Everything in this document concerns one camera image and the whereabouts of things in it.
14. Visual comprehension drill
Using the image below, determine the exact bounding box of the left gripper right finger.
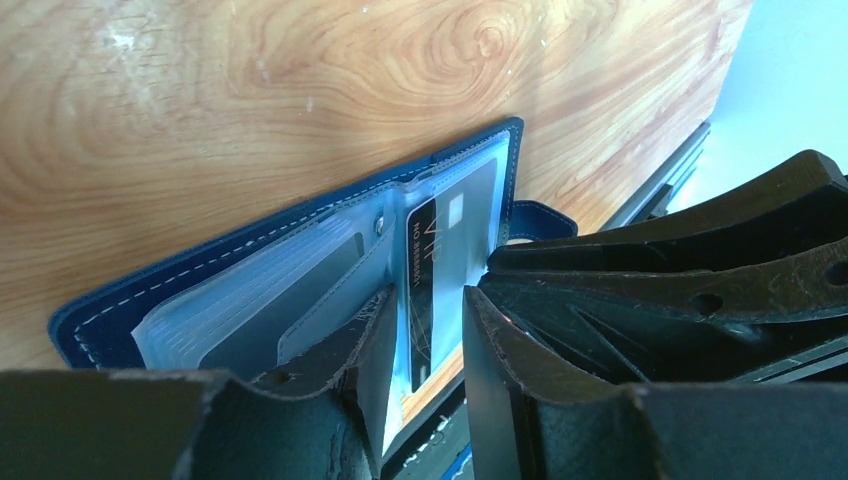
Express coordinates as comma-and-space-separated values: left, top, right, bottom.
463, 287, 847, 479

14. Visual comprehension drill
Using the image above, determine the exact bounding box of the black VIP card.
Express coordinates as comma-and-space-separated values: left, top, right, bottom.
405, 189, 464, 392

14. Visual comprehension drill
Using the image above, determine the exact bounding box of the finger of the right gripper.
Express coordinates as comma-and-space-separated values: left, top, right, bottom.
480, 241, 847, 384
489, 150, 847, 272

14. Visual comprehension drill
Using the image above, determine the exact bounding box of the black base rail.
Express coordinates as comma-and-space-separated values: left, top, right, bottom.
381, 375, 470, 479

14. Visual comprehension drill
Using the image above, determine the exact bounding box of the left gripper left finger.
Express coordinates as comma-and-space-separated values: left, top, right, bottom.
1, 286, 397, 479

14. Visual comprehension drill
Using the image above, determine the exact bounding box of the blue leather card holder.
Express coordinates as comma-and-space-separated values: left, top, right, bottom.
48, 117, 577, 450

